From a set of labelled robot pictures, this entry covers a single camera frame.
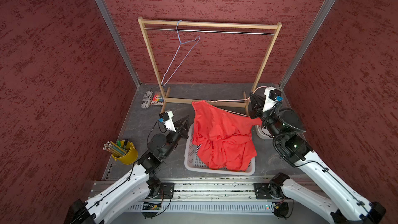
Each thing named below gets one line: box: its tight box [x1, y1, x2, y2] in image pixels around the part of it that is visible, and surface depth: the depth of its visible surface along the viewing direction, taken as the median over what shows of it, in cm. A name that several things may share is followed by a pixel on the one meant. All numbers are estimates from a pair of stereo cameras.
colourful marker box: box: [150, 93, 165, 106], surface depth 112 cm
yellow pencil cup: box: [102, 138, 139, 165], surface depth 77 cm
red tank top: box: [191, 100, 263, 172], surface depth 80 cm
